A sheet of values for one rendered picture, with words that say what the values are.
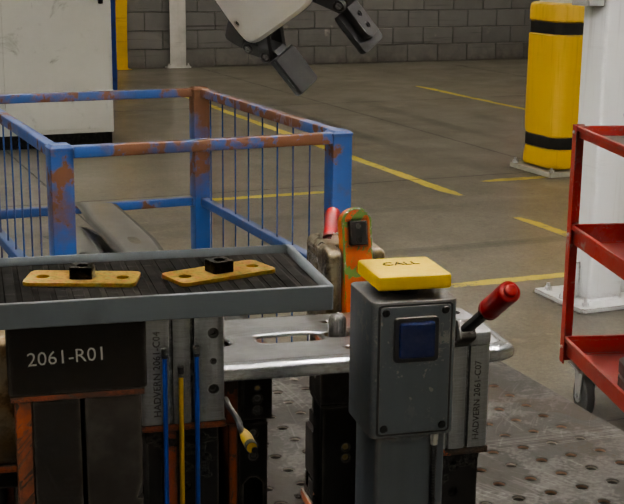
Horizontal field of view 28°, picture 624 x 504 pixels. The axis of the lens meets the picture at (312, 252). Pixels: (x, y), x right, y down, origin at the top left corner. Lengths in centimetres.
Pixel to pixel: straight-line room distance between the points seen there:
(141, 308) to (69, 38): 841
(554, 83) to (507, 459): 653
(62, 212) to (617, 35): 273
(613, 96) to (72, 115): 508
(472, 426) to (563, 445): 70
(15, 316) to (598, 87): 438
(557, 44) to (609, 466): 653
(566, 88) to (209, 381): 724
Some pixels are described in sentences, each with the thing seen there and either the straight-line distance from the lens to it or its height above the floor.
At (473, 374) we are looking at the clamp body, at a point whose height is 102.
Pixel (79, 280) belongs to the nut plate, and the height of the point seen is 116.
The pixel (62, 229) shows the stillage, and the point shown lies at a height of 75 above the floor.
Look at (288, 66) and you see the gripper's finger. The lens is 114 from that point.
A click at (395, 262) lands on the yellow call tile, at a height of 116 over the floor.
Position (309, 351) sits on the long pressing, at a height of 100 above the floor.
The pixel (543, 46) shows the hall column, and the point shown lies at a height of 83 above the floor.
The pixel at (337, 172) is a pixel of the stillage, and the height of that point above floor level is 84.
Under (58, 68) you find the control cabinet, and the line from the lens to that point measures 927.
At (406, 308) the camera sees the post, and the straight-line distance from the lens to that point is 97.
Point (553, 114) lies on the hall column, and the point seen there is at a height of 40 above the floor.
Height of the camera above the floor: 140
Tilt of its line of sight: 13 degrees down
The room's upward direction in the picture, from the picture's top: 1 degrees clockwise
